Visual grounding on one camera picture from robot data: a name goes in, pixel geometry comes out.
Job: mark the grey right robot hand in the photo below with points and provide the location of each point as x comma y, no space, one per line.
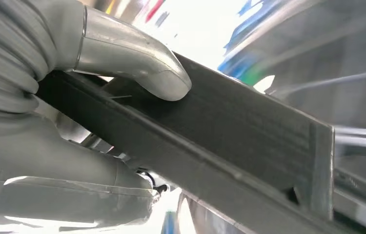
57,181

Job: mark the stamped grey metal panel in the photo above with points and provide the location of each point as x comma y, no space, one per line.
364,181

